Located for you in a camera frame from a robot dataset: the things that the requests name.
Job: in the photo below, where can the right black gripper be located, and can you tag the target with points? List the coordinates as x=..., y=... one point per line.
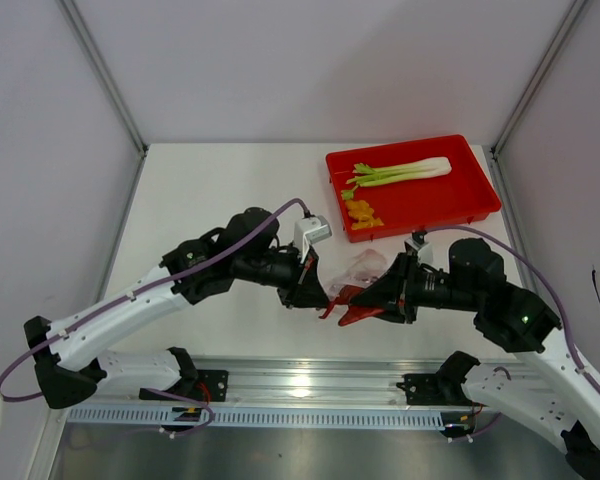
x=394, y=291

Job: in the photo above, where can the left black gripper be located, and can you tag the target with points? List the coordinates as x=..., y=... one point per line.
x=292, y=294

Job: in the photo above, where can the clear pink-dotted zip bag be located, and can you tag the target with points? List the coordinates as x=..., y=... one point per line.
x=361, y=271

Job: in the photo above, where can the red toy lobster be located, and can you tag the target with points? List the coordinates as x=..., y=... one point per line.
x=353, y=313

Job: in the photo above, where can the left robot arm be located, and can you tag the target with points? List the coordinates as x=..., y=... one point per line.
x=73, y=359

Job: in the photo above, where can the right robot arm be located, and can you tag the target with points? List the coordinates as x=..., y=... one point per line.
x=513, y=318

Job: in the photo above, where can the yellow pasta pile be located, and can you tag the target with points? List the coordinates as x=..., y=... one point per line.
x=362, y=215

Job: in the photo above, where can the green white celery stalk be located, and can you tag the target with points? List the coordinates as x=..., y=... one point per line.
x=365, y=176

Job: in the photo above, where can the red plastic tray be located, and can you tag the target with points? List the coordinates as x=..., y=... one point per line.
x=465, y=195

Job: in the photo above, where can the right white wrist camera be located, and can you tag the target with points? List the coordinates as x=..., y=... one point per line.
x=417, y=244

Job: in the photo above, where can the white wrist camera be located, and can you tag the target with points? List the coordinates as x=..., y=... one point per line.
x=309, y=231
x=417, y=244

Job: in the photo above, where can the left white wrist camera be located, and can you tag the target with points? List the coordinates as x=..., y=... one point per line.
x=309, y=231

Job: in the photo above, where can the white slotted cable duct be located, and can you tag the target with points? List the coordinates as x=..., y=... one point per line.
x=400, y=418

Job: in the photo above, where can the left aluminium frame post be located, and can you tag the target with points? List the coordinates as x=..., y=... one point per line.
x=98, y=64

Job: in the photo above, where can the aluminium frame post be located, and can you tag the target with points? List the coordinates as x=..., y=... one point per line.
x=98, y=64
x=566, y=28

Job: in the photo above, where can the right aluminium frame post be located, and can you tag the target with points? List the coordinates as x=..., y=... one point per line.
x=566, y=28

